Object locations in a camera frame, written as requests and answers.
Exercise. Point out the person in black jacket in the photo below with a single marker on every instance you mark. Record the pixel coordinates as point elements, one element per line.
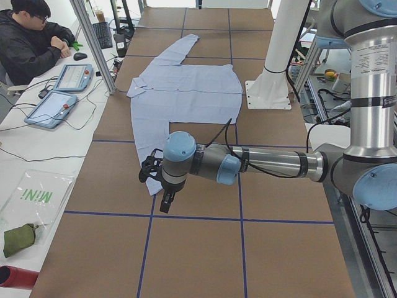
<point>30,44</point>

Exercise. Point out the light blue striped shirt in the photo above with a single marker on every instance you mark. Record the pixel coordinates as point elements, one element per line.
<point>169,91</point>

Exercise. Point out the red cylinder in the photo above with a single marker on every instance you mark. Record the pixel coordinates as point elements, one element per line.
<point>18,278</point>

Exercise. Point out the iced coffee cup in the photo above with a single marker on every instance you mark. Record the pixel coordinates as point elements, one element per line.
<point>100,15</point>

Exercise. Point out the lower blue teach pendant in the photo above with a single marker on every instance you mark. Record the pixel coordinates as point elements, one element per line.
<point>51,110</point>

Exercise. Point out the green toy figure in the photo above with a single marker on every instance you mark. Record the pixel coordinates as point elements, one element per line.
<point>77,46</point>

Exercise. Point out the clear plastic bag green print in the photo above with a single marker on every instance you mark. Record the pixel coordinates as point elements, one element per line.
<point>37,199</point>

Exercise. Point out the upper blue teach pendant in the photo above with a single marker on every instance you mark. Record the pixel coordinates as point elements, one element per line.
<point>74,78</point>

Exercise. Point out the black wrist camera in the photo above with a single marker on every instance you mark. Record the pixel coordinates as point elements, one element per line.
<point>151,167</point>

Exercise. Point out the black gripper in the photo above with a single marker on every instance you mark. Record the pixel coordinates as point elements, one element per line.
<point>170,188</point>

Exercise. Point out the black keyboard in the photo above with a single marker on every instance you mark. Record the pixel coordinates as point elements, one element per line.
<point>103,34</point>

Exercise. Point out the aluminium frame post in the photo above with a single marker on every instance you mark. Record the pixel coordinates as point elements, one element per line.
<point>85,23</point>

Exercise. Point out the blue teach pendant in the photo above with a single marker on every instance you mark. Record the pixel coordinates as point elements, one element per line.
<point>74,78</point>
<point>51,110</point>

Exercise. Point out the green fabric pouch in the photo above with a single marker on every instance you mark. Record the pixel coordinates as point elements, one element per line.
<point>18,239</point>

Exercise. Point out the black computer mouse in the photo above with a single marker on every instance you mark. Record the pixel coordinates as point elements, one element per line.
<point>79,56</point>

